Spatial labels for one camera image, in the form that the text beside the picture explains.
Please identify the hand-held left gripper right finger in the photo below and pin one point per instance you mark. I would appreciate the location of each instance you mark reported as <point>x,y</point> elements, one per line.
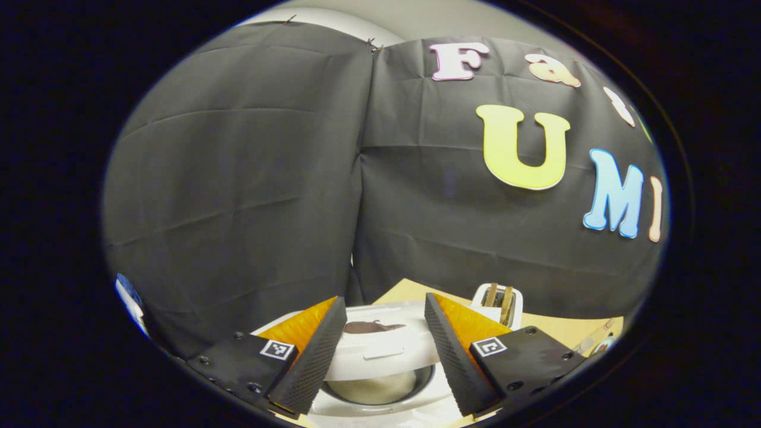
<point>455,356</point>

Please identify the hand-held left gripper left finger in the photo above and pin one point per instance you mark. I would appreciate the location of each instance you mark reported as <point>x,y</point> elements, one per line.
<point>309,362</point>

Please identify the white rice cooker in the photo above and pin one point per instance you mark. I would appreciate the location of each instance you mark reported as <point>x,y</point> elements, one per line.
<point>386,353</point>

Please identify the white toaster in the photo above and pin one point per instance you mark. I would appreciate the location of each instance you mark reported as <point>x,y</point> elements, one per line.
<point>484,312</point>

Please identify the brown bread slice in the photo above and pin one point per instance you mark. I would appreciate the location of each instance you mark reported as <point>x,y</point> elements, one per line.
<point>506,303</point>
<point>491,295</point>

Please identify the white sectioned grain dish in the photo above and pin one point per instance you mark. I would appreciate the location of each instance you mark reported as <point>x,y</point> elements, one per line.
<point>594,336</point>

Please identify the white and blue object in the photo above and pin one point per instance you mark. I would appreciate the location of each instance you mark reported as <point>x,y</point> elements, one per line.
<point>131,303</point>

